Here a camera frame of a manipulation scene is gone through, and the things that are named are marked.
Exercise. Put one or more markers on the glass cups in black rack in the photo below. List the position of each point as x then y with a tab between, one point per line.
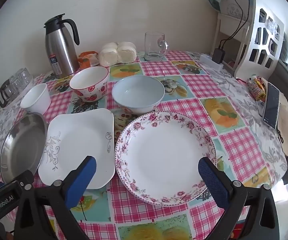
16	82

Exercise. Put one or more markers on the orange snack packet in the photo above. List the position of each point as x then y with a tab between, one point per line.
87	60

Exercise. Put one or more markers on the white square plate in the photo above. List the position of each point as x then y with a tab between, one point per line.
79	142

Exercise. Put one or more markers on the bag of steamed buns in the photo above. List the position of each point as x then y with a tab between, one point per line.
116	53

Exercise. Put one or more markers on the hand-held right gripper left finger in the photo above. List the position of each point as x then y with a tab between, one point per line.
81	180

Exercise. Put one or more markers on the small white figurine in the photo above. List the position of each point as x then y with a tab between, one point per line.
252	77

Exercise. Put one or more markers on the stainless steel thermos carafe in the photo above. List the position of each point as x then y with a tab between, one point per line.
59	50

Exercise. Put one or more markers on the stainless steel plate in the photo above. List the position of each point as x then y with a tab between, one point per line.
24	145

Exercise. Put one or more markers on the white decorative sign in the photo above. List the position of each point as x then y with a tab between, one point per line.
230	8

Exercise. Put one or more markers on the white cutout shelf rack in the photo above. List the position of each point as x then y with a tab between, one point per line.
252	30

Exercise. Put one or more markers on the light blue bowl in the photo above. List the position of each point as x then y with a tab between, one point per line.
137	92

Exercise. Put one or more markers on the small white cup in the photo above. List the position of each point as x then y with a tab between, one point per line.
37	100

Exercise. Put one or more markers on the round floral rim plate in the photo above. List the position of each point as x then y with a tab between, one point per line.
164	160

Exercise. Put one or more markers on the pink plaid fruit tablecloth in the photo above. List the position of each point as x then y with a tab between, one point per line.
184	100

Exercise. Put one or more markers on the beige cloth pile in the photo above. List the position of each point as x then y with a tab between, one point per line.
286	130

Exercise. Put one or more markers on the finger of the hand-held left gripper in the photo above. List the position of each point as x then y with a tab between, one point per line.
25	177

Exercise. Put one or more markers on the strawberry print bowl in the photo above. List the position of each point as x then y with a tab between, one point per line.
89	80

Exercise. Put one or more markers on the black smartphone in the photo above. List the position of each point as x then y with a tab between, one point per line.
271	105

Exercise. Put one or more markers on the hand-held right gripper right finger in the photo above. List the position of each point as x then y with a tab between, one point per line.
214	180

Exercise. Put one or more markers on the clear glass mug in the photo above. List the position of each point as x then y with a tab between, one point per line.
154	45

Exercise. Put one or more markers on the black charger adapter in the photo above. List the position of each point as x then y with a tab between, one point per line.
219	55

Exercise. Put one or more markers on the white power strip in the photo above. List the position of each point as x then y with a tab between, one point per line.
207	59

